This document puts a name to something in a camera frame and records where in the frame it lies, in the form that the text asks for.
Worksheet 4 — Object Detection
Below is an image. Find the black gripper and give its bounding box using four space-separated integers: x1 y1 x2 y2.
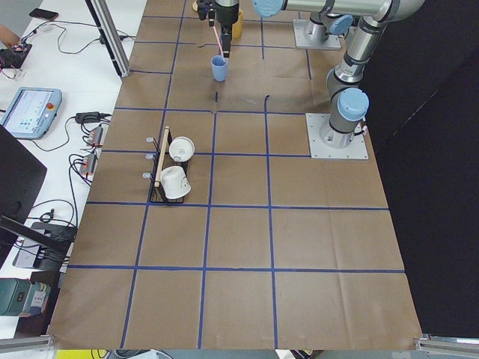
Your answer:
215 0 239 58

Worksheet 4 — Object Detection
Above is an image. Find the light blue plastic cup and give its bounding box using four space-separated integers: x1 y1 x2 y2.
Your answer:
210 55 228 82

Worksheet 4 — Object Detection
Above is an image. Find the white cup upper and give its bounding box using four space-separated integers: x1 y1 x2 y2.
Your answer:
168 136 195 162

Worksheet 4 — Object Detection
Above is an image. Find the white cup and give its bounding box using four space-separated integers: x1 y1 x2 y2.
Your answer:
168 136 195 162
160 166 192 200

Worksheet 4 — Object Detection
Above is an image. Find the white cup lower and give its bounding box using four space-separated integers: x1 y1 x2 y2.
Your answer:
160 166 192 200

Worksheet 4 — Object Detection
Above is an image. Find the person's hand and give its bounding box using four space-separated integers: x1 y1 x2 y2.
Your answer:
0 24 20 49

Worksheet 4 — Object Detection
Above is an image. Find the black power adapter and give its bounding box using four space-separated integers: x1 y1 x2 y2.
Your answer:
75 111 101 124

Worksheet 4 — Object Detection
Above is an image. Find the black smartphone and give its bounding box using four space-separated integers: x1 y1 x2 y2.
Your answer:
29 7 59 21

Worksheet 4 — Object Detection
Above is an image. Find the brown paper table cover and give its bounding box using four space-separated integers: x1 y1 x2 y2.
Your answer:
49 1 421 350

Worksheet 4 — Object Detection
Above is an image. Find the blue teach pendant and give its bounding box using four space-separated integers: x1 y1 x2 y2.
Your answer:
1 87 63 140

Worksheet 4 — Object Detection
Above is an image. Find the black monitor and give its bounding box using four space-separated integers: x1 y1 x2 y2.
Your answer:
1 128 46 263

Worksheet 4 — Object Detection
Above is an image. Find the grey usb hub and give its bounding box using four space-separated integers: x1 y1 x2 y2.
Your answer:
13 245 42 269

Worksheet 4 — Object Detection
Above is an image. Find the green box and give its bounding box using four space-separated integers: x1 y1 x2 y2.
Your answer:
1 278 31 316

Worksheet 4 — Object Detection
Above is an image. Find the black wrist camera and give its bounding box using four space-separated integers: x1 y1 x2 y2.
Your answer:
196 0 216 27

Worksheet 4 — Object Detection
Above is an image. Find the aluminium frame post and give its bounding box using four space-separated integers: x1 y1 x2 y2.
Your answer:
85 0 131 78

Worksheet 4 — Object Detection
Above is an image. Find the black wire cup rack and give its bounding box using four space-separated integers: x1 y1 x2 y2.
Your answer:
143 126 195 204

